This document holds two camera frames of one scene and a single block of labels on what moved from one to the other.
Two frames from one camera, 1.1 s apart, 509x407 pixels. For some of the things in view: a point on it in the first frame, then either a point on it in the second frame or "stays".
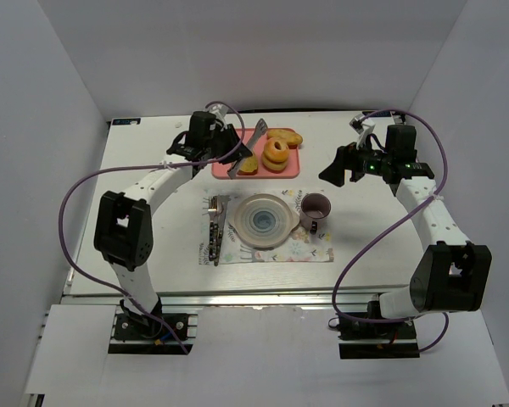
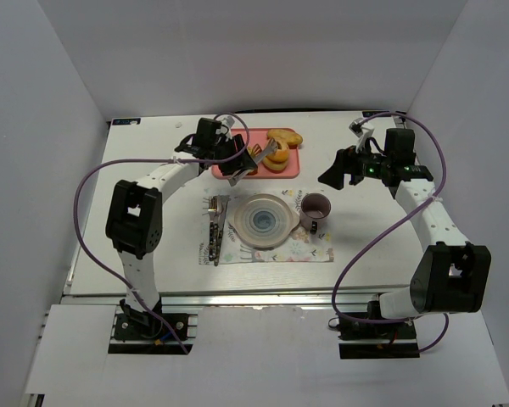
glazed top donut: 274,154 stays
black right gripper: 348,161 stays
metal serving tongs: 261,127 to 272,147
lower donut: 273,166 stays
